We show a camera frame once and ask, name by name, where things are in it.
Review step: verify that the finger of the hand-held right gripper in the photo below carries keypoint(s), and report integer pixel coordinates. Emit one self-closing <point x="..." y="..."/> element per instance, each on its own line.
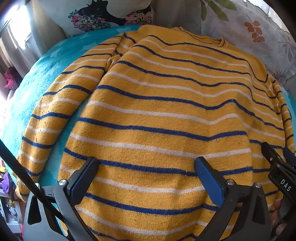
<point x="269" y="151"/>
<point x="289" y="156"/>

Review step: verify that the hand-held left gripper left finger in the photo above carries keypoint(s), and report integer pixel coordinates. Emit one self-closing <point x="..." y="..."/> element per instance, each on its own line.
<point x="78" y="186"/>

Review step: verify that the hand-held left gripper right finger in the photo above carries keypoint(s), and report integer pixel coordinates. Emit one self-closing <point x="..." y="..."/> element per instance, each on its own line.
<point x="208" y="176"/>

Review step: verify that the yellow striped sweater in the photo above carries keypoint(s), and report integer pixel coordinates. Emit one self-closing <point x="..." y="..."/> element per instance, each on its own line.
<point x="161" y="115"/>

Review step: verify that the purple cloth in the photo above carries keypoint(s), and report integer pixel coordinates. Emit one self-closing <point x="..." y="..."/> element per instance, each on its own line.
<point x="7" y="183"/>

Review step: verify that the turquoise cartoon printed blanket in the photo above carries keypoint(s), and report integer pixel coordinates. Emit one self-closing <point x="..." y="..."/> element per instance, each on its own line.
<point x="46" y="76"/>

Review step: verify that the leaf print white cover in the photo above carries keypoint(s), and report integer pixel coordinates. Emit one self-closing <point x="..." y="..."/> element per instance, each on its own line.
<point x="242" y="34"/>

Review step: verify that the pink cloth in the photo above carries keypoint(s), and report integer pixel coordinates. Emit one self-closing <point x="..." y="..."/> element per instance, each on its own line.
<point x="11" y="78"/>

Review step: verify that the light curtain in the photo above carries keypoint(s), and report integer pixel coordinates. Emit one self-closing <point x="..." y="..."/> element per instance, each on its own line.
<point x="16" y="51"/>

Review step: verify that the floral printed pillow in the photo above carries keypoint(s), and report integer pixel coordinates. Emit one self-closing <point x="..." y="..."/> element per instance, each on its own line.
<point x="92" y="20"/>

